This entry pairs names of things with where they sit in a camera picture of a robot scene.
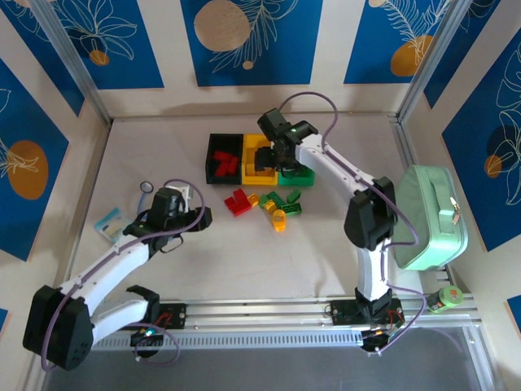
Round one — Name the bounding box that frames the rounded orange-yellow lego piece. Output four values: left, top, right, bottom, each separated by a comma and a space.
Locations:
269, 208, 288, 234

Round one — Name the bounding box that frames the yellow plastic bin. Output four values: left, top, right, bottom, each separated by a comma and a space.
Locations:
241, 133, 281, 187

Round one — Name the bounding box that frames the green plastic bin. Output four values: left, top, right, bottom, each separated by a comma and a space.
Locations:
277, 133, 317, 188

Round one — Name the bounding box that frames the black plastic bin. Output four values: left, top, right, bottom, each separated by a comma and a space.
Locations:
204, 132, 245, 185

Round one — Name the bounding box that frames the blue white packet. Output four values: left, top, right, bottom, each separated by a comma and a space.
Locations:
94, 208, 134, 244

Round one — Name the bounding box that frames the left base electronics board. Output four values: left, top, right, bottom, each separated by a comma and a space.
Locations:
129, 324, 166, 348

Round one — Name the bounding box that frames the base electronics board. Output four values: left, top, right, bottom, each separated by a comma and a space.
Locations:
129, 324, 166, 348
360, 324, 405, 353

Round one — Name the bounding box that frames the mint green zipper case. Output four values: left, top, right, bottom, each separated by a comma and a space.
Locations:
387, 164, 469, 272

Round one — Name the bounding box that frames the grey transparent panel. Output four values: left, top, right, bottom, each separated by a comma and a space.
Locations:
40, 327, 504, 391

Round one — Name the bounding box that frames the right base electronics board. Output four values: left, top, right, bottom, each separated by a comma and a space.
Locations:
360, 324, 405, 353

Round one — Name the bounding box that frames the green cylinder with orange label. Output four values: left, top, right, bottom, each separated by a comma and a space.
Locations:
425, 284, 464, 314

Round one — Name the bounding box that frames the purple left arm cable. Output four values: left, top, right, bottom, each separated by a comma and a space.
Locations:
42, 178, 208, 371

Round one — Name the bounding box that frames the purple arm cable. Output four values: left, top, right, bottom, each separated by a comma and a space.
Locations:
42, 178, 208, 371
278, 90, 428, 356

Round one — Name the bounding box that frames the metal ring tool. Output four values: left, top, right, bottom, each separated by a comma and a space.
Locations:
136, 180, 156, 223

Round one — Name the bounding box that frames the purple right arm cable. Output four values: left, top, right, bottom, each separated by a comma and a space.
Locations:
278, 90, 428, 356

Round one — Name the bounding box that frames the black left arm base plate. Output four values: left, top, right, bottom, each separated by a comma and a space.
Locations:
134, 301, 189, 330

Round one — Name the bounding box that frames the aluminium mounting rail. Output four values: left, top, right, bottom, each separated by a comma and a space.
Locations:
91, 298, 477, 332

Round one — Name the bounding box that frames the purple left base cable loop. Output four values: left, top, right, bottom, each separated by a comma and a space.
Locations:
134, 322, 181, 364

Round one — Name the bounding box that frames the grey slotted cable duct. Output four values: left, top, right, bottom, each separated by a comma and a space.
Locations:
87, 328, 366, 352

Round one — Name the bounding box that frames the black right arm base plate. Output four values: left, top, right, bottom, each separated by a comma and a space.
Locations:
330, 299, 403, 327

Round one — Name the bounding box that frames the aluminium frame post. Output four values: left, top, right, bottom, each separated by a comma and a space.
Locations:
396, 0, 478, 123
28, 0, 114, 125

